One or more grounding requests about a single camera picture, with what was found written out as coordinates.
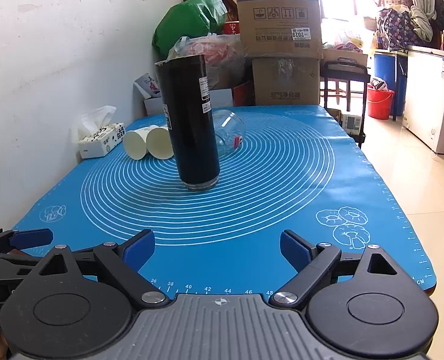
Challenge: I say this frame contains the black tumbler cup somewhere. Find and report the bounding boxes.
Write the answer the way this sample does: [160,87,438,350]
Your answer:
[156,55,220,190]

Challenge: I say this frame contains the left white paper cup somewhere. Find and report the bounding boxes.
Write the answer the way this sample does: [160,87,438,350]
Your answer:
[123,125,157,160]

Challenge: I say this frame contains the white paper cup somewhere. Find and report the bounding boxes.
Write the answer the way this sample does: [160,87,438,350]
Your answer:
[146,126,174,160]
[123,125,157,160]

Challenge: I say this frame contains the right white paper cup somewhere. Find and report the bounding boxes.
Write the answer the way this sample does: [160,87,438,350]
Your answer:
[146,126,174,160]

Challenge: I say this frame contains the blue silicone baking mat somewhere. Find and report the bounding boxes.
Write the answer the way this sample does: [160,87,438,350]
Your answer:
[17,106,437,296]

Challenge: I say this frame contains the white tissue pack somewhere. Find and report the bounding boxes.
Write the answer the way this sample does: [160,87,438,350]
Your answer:
[72,105,125,160]

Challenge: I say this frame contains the clear glass jar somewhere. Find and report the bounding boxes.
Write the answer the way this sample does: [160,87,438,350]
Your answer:
[212,109,246,158]

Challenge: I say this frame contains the white printed paper bag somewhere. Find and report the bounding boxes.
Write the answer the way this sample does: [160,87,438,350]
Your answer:
[134,73,161,99]

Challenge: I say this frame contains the red plastic bucket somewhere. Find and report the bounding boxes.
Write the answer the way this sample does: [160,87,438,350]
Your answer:
[367,85,394,120]

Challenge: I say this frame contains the lower brown cardboard box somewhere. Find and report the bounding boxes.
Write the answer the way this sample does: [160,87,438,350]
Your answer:
[252,58,320,106]

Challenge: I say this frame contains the brown cardboard box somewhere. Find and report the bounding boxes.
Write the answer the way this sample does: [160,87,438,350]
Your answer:
[252,58,320,106]
[237,0,323,59]

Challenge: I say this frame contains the white flat cardboard box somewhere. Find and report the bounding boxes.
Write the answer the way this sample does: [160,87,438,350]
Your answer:
[142,88,234,118]

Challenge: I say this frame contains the black metal cart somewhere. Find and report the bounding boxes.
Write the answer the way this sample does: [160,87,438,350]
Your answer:
[318,60,371,150]

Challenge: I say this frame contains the white chest freezer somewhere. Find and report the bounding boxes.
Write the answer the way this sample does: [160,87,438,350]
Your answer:
[402,46,444,155]

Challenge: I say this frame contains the blue plastic barrel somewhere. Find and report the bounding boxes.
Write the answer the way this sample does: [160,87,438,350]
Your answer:
[373,50,408,117]

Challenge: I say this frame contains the clear plastic bag red contents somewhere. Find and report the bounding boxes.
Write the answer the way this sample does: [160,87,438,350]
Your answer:
[167,33,246,89]

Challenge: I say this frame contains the floral purple bag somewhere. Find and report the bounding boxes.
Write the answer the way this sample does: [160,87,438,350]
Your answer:
[377,8,425,51]

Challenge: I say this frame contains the upper brown cardboard box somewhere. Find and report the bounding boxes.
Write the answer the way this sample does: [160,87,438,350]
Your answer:
[237,0,323,59]

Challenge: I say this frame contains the green plastic bag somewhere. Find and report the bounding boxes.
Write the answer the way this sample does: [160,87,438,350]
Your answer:
[152,0,228,59]

